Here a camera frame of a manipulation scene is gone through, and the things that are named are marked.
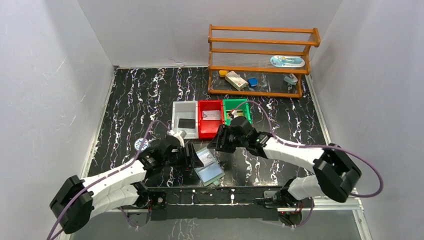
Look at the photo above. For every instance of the round patterned tin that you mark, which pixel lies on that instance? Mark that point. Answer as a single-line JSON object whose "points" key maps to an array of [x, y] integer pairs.
{"points": [[141, 144]]}

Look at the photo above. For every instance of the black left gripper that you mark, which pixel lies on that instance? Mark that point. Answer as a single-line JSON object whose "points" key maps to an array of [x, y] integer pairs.
{"points": [[191, 154]]}

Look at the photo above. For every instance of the small yellow block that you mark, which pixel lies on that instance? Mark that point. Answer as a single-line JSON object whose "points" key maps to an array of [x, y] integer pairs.
{"points": [[222, 73]]}

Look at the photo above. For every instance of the teal packaged tool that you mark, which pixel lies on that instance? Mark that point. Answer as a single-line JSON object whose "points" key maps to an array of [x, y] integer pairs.
{"points": [[287, 61]]}

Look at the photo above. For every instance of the white plastic bin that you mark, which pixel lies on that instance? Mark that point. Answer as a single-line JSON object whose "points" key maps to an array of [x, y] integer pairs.
{"points": [[185, 117]]}

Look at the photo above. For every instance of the grey-green card holder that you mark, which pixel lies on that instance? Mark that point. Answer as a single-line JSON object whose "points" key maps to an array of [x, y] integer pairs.
{"points": [[211, 174]]}

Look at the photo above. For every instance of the grey VIP card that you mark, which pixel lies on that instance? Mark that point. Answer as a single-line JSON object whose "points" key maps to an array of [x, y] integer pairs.
{"points": [[206, 157]]}

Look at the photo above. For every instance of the light blue card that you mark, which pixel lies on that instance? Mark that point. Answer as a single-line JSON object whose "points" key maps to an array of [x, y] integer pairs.
{"points": [[211, 115]]}

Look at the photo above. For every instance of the white tape dispenser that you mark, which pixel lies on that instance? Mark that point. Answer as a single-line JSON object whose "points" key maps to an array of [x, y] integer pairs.
{"points": [[291, 79]]}

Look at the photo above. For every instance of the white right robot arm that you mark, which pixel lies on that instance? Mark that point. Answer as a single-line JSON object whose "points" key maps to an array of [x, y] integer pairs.
{"points": [[334, 174]]}

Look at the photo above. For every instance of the green plastic bin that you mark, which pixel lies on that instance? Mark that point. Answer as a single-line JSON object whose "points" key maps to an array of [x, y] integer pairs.
{"points": [[236, 103]]}

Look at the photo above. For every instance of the orange wooden shelf rack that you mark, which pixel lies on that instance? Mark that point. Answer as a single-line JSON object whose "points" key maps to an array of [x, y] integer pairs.
{"points": [[247, 50]]}

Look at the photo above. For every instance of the gold card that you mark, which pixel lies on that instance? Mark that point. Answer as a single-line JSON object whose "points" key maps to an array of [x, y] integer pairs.
{"points": [[230, 116]]}

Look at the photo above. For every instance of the black card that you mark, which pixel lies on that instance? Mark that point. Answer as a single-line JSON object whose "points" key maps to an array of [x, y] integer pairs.
{"points": [[187, 123]]}

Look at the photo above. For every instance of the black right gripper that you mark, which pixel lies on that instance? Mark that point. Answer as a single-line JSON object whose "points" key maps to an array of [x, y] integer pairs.
{"points": [[224, 131]]}

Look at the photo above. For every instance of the small blue block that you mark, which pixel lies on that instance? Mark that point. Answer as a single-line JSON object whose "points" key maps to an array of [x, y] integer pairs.
{"points": [[252, 82]]}

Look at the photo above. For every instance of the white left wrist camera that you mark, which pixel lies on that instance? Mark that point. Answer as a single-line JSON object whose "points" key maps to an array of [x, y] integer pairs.
{"points": [[180, 135]]}

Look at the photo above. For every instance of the white cardboard box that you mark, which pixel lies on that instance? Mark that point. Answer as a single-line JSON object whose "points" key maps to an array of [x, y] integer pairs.
{"points": [[236, 80]]}

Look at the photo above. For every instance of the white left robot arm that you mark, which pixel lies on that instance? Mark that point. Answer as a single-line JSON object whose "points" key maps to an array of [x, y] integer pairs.
{"points": [[129, 173]]}

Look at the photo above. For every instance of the red plastic bin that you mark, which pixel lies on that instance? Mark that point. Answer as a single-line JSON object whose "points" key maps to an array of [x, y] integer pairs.
{"points": [[207, 129]]}

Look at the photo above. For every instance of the aluminium frame rail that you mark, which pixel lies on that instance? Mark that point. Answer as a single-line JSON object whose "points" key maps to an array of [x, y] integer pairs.
{"points": [[354, 202]]}

